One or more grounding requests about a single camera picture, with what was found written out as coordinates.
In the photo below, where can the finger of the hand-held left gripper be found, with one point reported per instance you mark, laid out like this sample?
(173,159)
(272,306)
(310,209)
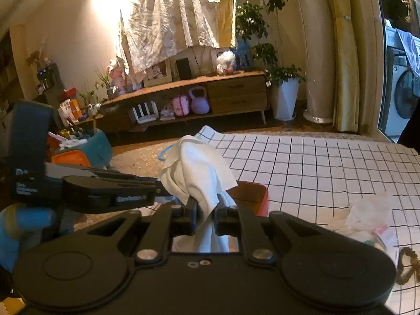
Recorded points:
(98,197)
(131,178)

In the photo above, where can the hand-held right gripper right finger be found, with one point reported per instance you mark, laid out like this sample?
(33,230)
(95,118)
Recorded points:
(219,219)

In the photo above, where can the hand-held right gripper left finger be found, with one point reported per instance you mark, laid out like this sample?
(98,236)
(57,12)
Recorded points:
(193,218)

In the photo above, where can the wooden tray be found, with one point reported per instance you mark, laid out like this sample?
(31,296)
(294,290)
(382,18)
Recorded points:
(252,197)

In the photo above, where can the white cloth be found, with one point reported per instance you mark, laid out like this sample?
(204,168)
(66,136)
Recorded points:
(197,170)

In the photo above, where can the clear plastic bag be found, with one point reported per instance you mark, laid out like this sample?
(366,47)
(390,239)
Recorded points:
(367,216)

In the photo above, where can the brown scrunchie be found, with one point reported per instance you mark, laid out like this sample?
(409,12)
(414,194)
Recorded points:
(400,274)

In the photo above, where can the person's left hand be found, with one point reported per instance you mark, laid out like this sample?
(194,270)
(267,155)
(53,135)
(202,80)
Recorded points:
(32,220)

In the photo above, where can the teal toy tub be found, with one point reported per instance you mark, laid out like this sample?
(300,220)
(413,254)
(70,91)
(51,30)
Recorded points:
(98,147)

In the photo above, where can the orange white carton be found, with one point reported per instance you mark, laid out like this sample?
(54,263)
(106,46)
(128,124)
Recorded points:
(70,110)

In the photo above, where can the white router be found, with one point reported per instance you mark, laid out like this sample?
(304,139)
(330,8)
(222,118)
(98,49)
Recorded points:
(144,116)

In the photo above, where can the black countertop appliance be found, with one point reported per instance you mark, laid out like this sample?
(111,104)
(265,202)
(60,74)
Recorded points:
(49,75)

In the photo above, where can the small pink white toy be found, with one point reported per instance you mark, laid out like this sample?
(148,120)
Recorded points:
(166,113)

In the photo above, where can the pink kettlebell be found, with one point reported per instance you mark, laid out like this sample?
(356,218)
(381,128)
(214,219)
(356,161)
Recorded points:
(182,105)

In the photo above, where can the small vase plant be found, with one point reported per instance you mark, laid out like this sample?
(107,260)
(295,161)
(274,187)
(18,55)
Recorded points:
(106,83)

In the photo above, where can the purple kettlebell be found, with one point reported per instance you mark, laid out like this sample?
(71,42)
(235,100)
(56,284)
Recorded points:
(199,105)

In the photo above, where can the white checked blanket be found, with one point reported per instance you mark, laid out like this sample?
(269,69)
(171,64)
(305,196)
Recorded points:
(311,170)

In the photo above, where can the black speaker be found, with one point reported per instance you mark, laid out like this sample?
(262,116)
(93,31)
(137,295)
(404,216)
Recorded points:
(183,69)

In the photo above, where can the wooden media cabinet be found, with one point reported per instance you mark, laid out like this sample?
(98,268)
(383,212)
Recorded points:
(236,98)

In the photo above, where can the white plant pot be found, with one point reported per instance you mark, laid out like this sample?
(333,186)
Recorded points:
(285,98)

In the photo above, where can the beige shell-shaped board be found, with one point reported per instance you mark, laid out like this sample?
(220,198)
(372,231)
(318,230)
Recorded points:
(203,59)

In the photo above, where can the bagged white pink doll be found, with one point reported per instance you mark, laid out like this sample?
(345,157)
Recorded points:
(224,60)

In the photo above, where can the hanging floral bedsheet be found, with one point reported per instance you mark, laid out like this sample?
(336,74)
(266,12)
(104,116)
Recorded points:
(170,23)

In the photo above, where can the round white pillar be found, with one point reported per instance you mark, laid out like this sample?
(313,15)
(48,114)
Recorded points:
(316,72)

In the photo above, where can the yellow curtain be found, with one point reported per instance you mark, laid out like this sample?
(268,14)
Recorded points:
(344,72)

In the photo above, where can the tall leafy plant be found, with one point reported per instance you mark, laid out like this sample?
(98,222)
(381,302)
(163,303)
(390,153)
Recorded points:
(252,19)

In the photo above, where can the white washing machine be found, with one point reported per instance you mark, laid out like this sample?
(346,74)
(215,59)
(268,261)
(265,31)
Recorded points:
(400,88)

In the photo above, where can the white towel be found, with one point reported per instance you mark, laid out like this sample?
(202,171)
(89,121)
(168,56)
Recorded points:
(410,49)

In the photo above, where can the hanging leafy plant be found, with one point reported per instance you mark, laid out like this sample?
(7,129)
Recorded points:
(398,6)

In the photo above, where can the white photo frame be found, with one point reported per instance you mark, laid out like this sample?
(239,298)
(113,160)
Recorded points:
(157,72)

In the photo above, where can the blue picture frame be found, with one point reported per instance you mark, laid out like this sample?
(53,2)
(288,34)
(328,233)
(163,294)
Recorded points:
(244,59)

